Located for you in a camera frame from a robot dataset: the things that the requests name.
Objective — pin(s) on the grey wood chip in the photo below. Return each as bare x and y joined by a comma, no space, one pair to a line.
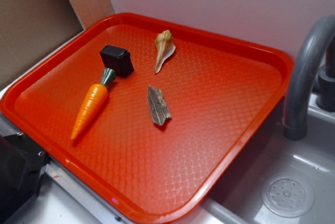
159,110

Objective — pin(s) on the red plastic tray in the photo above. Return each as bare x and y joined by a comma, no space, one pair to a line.
219,90

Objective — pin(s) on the tan conch seashell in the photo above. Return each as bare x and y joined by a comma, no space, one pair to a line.
165,47

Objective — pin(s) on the small black box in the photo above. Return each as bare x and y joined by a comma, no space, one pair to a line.
117,59

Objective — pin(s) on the orange toy carrot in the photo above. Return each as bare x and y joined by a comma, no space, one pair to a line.
92,103

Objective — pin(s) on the grey toy faucet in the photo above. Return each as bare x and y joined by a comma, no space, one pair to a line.
314,66

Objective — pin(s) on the grey toy sink basin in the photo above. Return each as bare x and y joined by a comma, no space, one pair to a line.
276,180

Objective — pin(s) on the brown cardboard panel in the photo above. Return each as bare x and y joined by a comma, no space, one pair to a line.
31,29

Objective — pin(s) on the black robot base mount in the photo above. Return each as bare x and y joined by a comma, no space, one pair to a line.
23,164

